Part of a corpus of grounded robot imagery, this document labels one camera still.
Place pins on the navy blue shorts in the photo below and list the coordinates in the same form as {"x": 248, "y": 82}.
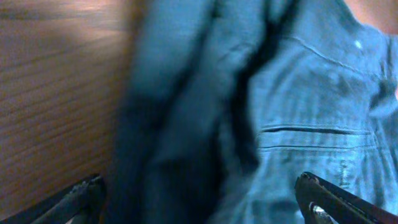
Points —
{"x": 230, "y": 101}

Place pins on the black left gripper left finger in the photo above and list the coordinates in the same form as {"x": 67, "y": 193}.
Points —
{"x": 80, "y": 203}

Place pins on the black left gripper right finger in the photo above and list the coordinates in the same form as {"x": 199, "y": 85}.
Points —
{"x": 322, "y": 202}

